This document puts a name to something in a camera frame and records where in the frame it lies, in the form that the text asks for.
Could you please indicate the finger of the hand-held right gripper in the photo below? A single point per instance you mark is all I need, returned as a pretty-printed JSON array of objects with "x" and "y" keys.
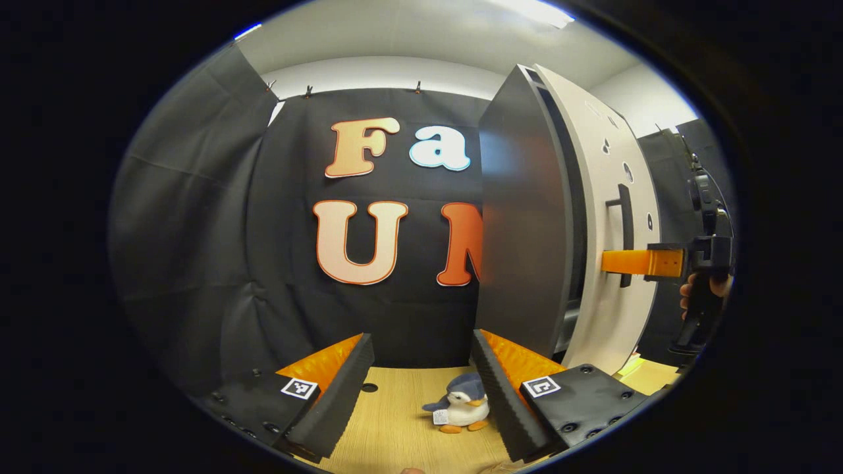
[{"x": 632, "y": 261}]

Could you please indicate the ceiling light panel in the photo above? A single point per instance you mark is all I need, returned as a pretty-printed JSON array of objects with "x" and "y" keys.
[
  {"x": 247, "y": 31},
  {"x": 540, "y": 12}
]

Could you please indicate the white cabinet door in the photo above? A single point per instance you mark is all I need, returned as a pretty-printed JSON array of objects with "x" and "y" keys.
[{"x": 612, "y": 316}]

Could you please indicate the black backdrop cloth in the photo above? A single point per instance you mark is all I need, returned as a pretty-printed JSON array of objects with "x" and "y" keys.
[{"x": 197, "y": 230}]

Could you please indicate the penguin plush toy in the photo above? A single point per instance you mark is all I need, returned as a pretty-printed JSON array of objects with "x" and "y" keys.
[{"x": 461, "y": 408}]

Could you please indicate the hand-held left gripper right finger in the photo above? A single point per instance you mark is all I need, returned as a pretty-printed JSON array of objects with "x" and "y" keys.
[{"x": 504, "y": 401}]

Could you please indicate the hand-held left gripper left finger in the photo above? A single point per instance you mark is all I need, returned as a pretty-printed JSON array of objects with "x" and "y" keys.
[{"x": 339, "y": 401}]

